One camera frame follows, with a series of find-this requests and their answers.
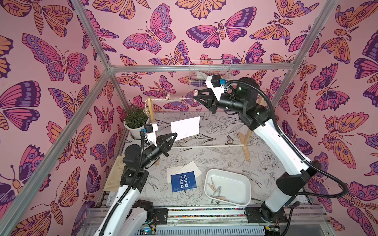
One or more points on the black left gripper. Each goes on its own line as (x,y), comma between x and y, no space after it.
(163,148)

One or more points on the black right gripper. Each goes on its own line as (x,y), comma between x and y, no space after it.
(211,103)

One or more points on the white postcard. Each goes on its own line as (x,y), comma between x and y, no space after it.
(185,128)
(174,171)
(191,167)

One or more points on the blue postcard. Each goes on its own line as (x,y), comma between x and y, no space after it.
(183,182)

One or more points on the grey clothespin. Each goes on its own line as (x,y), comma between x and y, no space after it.
(216,193)

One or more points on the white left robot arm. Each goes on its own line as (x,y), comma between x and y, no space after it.
(128,212)

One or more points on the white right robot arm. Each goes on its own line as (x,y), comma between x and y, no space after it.
(256,112)

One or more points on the potted green plant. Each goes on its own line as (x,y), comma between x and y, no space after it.
(135,120)

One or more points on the white plastic tray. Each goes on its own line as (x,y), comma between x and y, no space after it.
(235,187)

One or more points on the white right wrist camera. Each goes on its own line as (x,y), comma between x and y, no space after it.
(216,83)

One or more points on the white wire basket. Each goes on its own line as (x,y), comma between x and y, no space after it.
(196,78)

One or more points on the wooden drying rack frame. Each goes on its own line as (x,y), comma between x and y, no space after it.
(221,130)

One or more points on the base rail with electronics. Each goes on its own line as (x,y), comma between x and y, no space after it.
(303,220)

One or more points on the aluminium frame profiles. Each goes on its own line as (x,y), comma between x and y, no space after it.
(22,201)

